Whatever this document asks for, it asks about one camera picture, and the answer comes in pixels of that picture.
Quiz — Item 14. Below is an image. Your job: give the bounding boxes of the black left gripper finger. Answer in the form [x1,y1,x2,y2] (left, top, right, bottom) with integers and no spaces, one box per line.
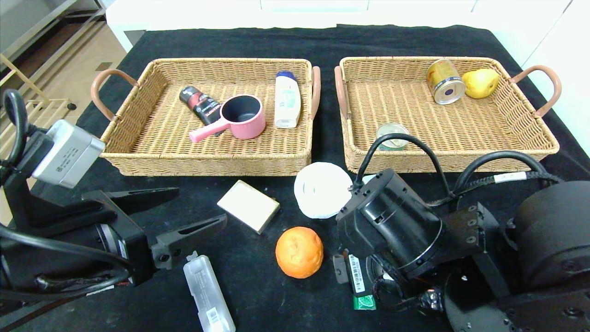
[105,187,180,216]
[150,213,228,270]

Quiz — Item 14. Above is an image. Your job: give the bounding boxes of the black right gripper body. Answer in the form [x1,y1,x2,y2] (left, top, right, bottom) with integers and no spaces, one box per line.
[342,248,378,298]

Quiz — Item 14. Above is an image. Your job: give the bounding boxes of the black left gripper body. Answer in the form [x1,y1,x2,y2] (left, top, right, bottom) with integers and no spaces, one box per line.
[32,190,157,294]

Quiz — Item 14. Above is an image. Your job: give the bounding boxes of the orange fruit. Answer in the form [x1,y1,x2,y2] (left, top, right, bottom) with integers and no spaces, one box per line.
[276,226,324,279]

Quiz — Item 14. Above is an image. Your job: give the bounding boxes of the white plastic bowl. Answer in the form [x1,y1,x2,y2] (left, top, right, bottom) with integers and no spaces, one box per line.
[294,162,354,219]

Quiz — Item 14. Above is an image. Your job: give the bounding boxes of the small pull-tab tin can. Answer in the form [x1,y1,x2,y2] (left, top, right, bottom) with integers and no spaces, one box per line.
[376,123,410,151]

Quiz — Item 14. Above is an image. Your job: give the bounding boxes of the translucent white toothbrush case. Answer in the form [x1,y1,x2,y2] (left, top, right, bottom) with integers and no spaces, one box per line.
[183,251,236,332]

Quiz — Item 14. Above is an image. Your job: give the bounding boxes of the cream rectangular box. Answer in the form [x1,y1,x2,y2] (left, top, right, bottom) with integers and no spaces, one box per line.
[217,180,281,235]

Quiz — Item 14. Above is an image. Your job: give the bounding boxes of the black red tube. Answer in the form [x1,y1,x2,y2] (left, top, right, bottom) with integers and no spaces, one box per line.
[179,86,224,137]

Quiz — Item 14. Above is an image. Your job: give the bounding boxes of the pink saucepan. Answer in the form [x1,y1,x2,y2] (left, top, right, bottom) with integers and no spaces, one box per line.
[189,95,267,144]

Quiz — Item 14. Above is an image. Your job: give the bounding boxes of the wooden rack on wheels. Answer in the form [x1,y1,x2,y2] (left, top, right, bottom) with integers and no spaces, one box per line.
[0,53,78,194]

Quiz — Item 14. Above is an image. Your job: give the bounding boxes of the white bottle blue cap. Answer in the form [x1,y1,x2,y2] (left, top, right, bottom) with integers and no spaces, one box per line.
[274,71,302,129]

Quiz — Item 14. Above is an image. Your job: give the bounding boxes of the black tablecloth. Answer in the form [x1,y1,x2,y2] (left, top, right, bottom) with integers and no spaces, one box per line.
[0,24,590,332]

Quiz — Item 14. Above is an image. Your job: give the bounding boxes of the grey shelf unit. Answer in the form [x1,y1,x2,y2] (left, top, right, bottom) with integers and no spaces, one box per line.
[0,0,109,70]

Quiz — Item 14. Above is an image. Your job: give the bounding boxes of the gold drink can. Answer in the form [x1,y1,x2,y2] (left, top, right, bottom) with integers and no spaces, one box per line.
[426,59,466,106]

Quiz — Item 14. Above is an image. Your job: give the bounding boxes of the yellow pear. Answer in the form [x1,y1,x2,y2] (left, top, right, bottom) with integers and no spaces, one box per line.
[462,68,500,99]

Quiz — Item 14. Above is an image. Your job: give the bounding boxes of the wicker basket brown handles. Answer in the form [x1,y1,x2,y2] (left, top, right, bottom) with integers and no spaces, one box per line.
[334,56,563,175]
[91,58,322,177]

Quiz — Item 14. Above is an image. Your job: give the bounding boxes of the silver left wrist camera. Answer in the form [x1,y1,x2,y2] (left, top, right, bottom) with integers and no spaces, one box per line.
[31,119,106,189]

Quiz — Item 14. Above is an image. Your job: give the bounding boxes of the black left camera bracket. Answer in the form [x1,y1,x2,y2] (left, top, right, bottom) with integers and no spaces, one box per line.
[0,152,123,231]

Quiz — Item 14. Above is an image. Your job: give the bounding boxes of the braided cable white tag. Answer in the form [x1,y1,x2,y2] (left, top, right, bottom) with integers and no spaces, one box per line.
[426,172,565,207]

